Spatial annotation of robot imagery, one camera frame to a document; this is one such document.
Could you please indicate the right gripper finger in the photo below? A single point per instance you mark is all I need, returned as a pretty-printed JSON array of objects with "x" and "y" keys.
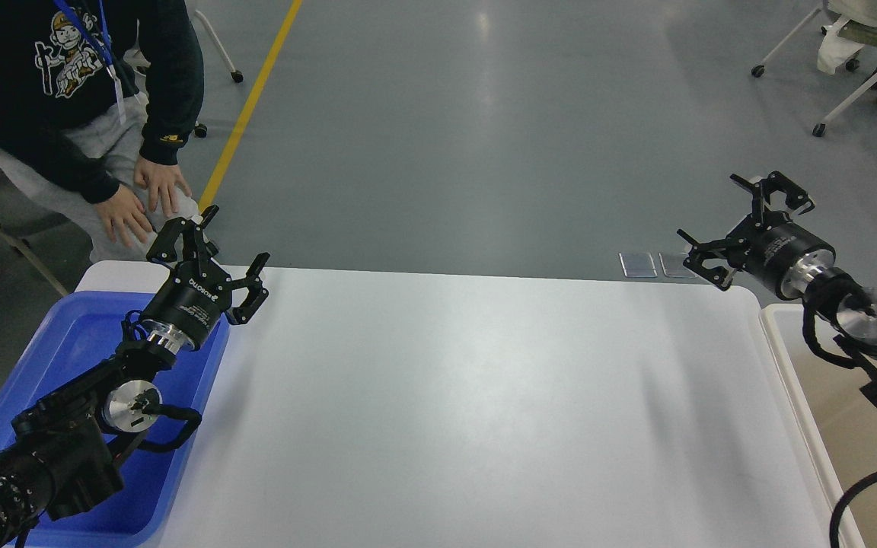
[
  {"x": 716, "y": 261},
  {"x": 775, "y": 199}
]

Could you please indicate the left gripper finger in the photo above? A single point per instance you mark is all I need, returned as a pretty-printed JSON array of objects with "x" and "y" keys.
[
  {"x": 256, "y": 292},
  {"x": 184, "y": 239}
]

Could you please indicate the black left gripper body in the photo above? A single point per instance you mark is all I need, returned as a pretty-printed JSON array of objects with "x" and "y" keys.
[{"x": 187, "y": 307}]

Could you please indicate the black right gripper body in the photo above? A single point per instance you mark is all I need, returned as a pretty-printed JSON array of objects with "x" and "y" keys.
[{"x": 785, "y": 258}]

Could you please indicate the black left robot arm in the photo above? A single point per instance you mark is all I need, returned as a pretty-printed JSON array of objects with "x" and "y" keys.
[{"x": 70, "y": 445}]

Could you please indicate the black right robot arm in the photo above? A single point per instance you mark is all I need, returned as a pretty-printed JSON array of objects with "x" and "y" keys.
[{"x": 839, "y": 322}]

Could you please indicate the person's right hand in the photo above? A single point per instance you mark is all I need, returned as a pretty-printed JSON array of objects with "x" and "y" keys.
[{"x": 123, "y": 219}]

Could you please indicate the person's left hand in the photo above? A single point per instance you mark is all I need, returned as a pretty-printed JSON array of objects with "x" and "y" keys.
[{"x": 165, "y": 186}]

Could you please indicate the right floor plate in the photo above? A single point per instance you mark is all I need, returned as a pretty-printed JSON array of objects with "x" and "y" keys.
[{"x": 673, "y": 266}]

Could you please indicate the floor plate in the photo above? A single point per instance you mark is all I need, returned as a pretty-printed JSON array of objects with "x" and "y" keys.
[
  {"x": 638, "y": 265},
  {"x": 673, "y": 266}
]

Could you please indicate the left floor plate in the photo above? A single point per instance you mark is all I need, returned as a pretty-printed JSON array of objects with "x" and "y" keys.
[{"x": 638, "y": 265}]

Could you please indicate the blue plastic bin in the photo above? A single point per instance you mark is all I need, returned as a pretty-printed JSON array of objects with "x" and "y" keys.
[{"x": 79, "y": 332}]

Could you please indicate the grey office chair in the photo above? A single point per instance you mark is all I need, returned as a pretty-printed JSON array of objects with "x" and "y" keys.
[{"x": 234, "y": 72}]

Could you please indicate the seated person in black hoodie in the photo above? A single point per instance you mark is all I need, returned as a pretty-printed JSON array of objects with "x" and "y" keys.
[{"x": 85, "y": 88}]

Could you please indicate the white chair with clothes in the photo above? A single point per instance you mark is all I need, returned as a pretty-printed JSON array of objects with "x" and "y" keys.
[{"x": 851, "y": 26}]

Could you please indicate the white plastic bin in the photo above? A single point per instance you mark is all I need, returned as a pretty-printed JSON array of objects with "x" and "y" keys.
[{"x": 839, "y": 423}]

